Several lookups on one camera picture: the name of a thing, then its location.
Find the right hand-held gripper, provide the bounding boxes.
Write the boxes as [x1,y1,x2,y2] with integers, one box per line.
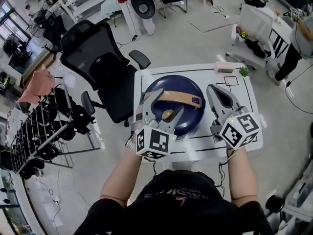
[206,84,262,150]

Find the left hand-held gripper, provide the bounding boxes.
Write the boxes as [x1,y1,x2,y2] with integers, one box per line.
[135,88,184,160]

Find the dark blue rice cooker lid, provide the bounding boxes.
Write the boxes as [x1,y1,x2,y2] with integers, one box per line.
[143,74,206,138]

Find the dark blue rice cooker body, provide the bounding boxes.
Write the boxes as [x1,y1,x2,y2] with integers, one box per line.
[175,111,206,142]

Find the person's left forearm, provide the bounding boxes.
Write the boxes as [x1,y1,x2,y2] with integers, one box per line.
[100,145,143,208]

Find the person's right forearm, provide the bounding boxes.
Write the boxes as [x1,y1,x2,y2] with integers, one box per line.
[226,145,260,208]

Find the person's left hand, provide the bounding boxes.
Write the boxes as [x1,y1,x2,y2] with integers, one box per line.
[132,104,145,132]

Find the pink digital clock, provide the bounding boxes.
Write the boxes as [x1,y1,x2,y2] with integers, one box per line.
[214,62,236,75]

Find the silver metal wristwatch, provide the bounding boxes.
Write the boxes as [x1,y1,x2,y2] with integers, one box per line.
[125,133,138,152]

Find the black cloth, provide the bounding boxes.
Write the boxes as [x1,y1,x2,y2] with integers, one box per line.
[245,38,267,59]

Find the colourful flower bouquet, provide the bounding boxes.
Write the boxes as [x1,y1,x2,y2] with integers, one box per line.
[235,26,250,41]

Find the black mesh office chair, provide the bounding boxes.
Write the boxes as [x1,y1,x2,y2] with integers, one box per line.
[60,20,151,128]

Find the white office chair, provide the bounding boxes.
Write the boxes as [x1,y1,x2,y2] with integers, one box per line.
[225,3,276,71]

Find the person's black shirt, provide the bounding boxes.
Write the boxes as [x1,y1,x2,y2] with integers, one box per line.
[73,169,273,235]

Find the black oval hanging pack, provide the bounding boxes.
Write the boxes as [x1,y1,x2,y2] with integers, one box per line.
[130,0,157,20]

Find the black round stool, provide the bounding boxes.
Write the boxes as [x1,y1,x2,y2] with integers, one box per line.
[265,194,286,214]

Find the grey metal drying rack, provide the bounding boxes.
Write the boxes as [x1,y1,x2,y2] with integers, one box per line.
[9,83,102,175]

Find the pink cloth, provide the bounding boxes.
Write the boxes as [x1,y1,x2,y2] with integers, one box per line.
[17,70,57,105]

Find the small black office chair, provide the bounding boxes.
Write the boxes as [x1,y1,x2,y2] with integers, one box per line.
[43,16,67,54]

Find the black standing fan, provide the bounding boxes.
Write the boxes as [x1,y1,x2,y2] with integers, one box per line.
[28,10,56,38]

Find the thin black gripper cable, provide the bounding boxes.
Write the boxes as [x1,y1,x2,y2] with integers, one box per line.
[218,155,231,198]
[143,155,158,176]

